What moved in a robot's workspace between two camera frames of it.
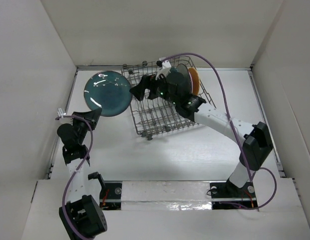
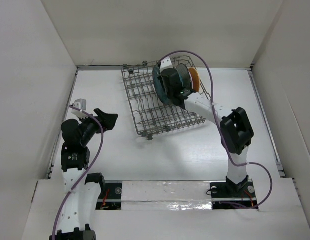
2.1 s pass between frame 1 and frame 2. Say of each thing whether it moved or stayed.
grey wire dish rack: stayed
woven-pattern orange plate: stayed
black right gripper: moved
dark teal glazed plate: moved
